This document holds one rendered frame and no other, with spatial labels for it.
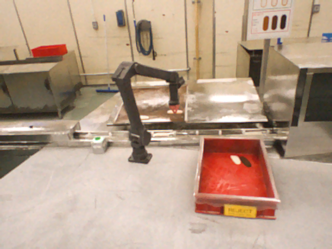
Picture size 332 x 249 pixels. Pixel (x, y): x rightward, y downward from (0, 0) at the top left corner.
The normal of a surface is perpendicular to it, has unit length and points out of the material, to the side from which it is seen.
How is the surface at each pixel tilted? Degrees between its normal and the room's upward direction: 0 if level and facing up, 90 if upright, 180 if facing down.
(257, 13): 90
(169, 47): 90
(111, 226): 0
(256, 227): 0
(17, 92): 90
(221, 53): 90
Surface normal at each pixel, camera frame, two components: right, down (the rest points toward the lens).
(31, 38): -0.11, 0.46
